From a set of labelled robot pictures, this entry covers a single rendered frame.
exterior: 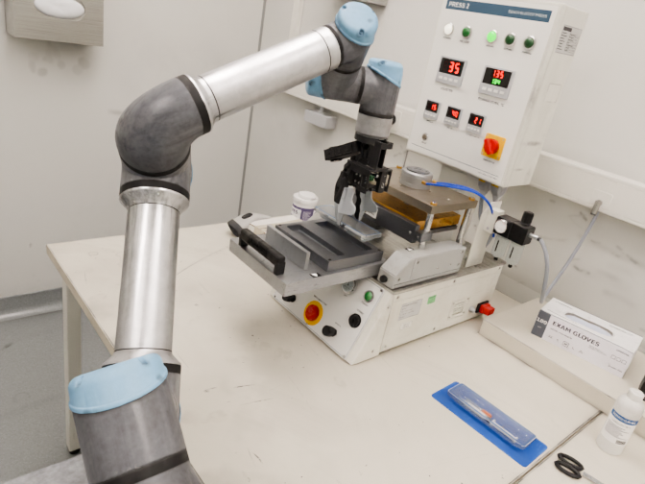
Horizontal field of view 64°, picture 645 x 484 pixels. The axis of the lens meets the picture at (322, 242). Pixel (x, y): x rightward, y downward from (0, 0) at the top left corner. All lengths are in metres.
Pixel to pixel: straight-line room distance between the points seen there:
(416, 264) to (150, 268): 0.60
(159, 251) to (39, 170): 1.63
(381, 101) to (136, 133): 0.50
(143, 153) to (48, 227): 1.74
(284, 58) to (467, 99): 0.63
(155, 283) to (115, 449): 0.28
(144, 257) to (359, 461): 0.51
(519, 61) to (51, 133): 1.82
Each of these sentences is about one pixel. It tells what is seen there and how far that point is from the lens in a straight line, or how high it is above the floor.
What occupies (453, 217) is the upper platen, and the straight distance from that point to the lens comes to 1.34.
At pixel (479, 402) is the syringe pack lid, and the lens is 1.19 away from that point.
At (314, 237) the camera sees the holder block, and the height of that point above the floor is 0.99.
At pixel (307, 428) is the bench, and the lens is 1.03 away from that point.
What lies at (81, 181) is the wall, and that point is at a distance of 2.51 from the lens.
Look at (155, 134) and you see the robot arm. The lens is 0.82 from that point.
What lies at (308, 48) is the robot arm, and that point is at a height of 1.40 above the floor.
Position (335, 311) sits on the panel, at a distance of 1.24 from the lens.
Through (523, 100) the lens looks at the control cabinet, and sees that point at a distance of 1.32.
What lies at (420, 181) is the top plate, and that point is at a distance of 1.29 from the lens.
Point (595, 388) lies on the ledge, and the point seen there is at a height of 0.79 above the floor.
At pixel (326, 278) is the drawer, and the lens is 1.07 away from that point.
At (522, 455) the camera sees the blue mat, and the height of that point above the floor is 0.75.
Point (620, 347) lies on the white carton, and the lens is 1.44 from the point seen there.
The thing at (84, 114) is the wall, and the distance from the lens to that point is 2.43.
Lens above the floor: 1.45
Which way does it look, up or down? 23 degrees down
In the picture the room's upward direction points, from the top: 11 degrees clockwise
